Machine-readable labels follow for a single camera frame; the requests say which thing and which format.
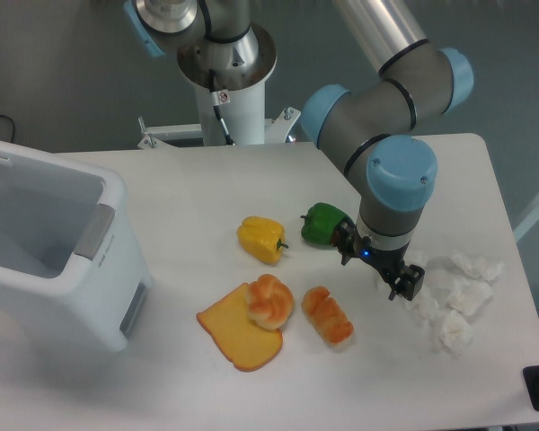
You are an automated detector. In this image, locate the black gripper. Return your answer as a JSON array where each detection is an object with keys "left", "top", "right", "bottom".
[{"left": 330, "top": 221, "right": 425, "bottom": 302}]

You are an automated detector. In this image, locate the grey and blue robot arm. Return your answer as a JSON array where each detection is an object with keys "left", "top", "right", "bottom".
[{"left": 124, "top": 1, "right": 473, "bottom": 300}]

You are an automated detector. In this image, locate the oblong braided bread roll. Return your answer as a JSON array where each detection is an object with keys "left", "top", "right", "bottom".
[{"left": 302, "top": 286, "right": 354, "bottom": 346}]

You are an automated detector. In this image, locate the round knotted bread roll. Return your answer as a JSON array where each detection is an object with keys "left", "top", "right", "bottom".
[{"left": 245, "top": 274, "right": 295, "bottom": 330}]

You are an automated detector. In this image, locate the square toast bread slice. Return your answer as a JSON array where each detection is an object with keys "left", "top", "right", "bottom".
[{"left": 196, "top": 283, "right": 283, "bottom": 372}]

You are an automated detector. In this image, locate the green bell pepper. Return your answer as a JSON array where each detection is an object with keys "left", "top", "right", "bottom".
[{"left": 300, "top": 202, "right": 350, "bottom": 247}]

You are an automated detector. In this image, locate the crumpled white tissue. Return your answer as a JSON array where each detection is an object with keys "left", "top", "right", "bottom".
[
  {"left": 438, "top": 310, "right": 473, "bottom": 357},
  {"left": 446, "top": 277, "right": 493, "bottom": 317},
  {"left": 449, "top": 252, "right": 504, "bottom": 282},
  {"left": 404, "top": 287, "right": 439, "bottom": 321}
]

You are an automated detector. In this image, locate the yellow bell pepper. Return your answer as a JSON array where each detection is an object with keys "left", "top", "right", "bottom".
[{"left": 236, "top": 215, "right": 288, "bottom": 265}]

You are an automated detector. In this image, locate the white plastic bin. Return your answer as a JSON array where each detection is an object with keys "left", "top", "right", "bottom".
[{"left": 0, "top": 141, "right": 152, "bottom": 352}]

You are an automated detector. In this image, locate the white metal base frame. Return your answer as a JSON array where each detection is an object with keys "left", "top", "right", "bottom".
[{"left": 137, "top": 106, "right": 301, "bottom": 149}]

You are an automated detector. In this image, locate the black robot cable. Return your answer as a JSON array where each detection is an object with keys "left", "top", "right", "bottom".
[{"left": 208, "top": 67, "right": 236, "bottom": 146}]

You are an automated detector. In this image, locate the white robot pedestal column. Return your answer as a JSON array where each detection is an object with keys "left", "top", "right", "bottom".
[{"left": 177, "top": 22, "right": 277, "bottom": 145}]

